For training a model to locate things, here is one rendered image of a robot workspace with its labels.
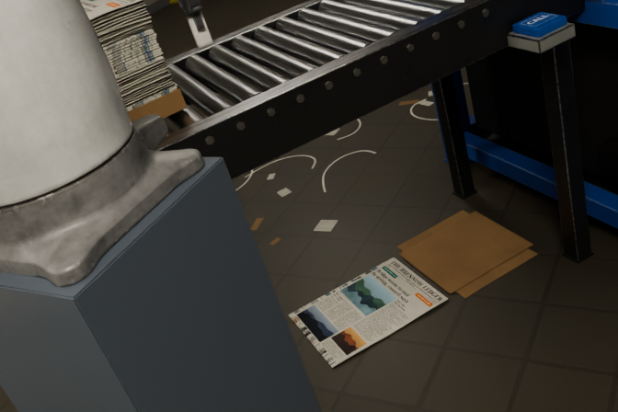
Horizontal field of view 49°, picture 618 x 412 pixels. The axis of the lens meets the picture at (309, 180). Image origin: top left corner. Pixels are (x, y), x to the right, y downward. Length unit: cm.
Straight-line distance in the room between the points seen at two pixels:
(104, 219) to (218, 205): 12
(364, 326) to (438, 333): 20
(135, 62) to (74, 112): 80
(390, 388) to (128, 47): 100
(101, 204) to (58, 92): 10
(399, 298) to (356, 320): 14
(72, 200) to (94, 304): 8
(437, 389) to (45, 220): 129
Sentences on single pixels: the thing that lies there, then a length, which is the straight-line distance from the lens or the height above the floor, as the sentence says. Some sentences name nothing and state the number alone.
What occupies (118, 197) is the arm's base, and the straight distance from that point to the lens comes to 58.
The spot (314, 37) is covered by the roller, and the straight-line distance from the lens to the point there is 163.
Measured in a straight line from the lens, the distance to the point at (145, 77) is 136.
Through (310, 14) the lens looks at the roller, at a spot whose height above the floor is 80.
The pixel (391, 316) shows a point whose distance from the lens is 192.
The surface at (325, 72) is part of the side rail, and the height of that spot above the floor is 80.
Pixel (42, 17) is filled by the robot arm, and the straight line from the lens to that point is 54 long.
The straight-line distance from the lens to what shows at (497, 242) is 211.
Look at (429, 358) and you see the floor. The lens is 180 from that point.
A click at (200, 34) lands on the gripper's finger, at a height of 92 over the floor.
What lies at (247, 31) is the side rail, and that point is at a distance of 181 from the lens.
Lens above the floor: 126
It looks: 28 degrees down
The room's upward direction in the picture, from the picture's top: 18 degrees counter-clockwise
